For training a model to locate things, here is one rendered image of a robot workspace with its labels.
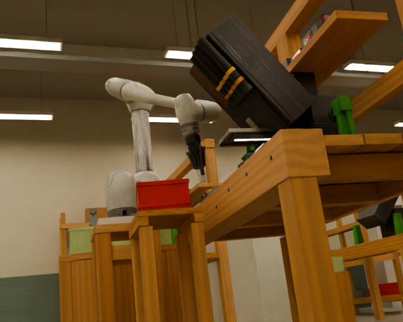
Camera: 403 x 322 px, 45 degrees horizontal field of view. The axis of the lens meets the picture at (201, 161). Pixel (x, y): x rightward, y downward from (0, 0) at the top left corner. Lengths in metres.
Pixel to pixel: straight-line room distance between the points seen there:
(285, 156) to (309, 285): 0.37
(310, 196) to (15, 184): 8.25
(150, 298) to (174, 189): 0.43
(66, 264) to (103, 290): 0.62
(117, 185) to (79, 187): 6.90
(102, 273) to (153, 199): 0.58
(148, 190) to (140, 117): 0.96
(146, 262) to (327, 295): 0.74
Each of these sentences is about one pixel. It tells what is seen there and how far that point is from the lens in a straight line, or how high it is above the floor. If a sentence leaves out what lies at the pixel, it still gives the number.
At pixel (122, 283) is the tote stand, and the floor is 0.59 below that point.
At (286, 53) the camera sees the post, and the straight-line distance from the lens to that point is 2.87.
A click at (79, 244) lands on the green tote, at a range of 3.06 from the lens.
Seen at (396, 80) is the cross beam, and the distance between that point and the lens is 2.17.
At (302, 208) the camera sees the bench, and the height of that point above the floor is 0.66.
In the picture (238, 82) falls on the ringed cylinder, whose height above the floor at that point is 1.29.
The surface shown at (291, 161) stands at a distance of 1.44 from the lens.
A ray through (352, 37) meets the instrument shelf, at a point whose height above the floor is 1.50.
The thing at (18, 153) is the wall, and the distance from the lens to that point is 9.58.
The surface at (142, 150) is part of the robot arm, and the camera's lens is 2.77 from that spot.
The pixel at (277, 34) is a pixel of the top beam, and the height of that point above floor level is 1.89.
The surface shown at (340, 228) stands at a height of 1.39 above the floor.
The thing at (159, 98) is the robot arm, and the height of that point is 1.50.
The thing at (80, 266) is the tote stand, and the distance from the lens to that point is 2.94.
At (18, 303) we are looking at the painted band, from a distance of 9.09.
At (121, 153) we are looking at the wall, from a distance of 9.75.
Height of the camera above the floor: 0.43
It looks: 16 degrees up
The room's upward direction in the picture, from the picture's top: 7 degrees counter-clockwise
